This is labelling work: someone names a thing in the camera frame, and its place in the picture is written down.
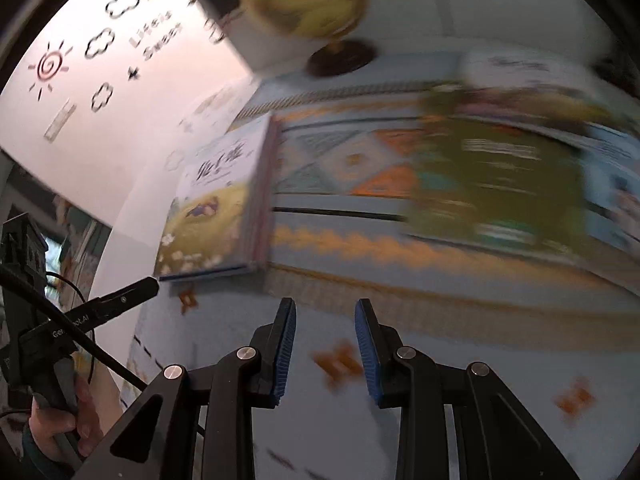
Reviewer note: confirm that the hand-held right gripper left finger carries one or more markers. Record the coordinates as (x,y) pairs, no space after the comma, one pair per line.
(284,355)

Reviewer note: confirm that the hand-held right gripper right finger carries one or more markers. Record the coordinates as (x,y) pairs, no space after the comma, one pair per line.
(369,355)

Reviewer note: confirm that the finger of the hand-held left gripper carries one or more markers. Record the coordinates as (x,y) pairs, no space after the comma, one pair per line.
(142,288)

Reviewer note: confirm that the meadow cover picture book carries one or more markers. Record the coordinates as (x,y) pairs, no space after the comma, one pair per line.
(262,200)

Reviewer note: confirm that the olive green book red bug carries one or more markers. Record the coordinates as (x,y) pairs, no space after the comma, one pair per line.
(500,185)

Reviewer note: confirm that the person's left hand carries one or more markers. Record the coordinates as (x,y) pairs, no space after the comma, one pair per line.
(92,420)

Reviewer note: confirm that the patterned blue orange mat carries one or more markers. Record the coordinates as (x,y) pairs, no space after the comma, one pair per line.
(350,160)

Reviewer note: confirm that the beige desk globe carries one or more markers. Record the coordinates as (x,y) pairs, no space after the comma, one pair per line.
(300,0)

